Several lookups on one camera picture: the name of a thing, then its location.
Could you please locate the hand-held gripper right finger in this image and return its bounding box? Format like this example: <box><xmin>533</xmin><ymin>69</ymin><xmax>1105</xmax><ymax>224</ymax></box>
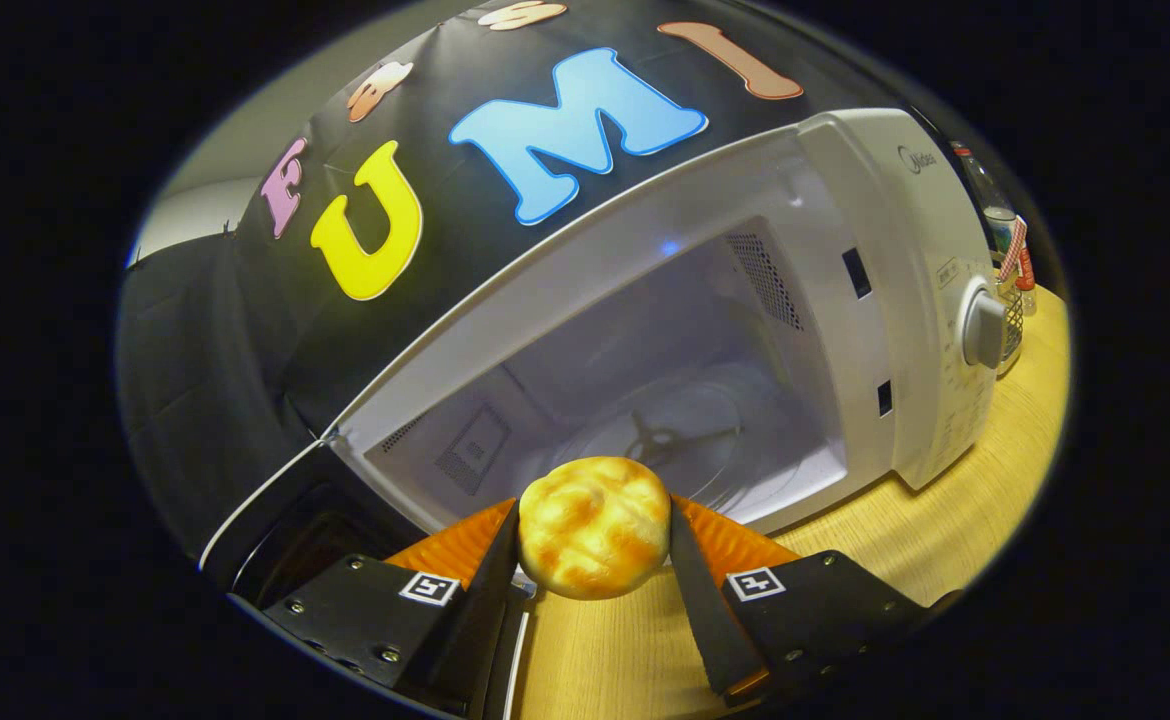
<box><xmin>667</xmin><ymin>495</ymin><xmax>961</xmax><ymax>701</ymax></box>

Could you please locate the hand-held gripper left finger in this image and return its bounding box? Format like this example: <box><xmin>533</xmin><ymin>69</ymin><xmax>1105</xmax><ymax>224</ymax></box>
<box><xmin>260</xmin><ymin>498</ymin><xmax>524</xmax><ymax>719</ymax></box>

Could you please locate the golden bread bun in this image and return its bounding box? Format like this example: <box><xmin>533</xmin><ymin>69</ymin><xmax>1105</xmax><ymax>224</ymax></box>
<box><xmin>517</xmin><ymin>456</ymin><xmax>673</xmax><ymax>601</ymax></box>

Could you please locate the white microwave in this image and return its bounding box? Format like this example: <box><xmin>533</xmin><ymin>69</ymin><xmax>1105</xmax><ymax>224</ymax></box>
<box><xmin>198</xmin><ymin>107</ymin><xmax>1008</xmax><ymax>720</ymax></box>

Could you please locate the red and white straw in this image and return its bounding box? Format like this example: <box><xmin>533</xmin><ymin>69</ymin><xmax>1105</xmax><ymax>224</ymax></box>
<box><xmin>997</xmin><ymin>215</ymin><xmax>1036</xmax><ymax>291</ymax></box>

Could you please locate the clear bottle with red label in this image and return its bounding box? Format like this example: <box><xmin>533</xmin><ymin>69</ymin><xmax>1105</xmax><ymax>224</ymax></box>
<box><xmin>950</xmin><ymin>140</ymin><xmax>1021</xmax><ymax>256</ymax></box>

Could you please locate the wire mesh holder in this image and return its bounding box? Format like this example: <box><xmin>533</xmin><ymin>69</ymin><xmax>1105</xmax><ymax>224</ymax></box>
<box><xmin>990</xmin><ymin>255</ymin><xmax>1038</xmax><ymax>376</ymax></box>

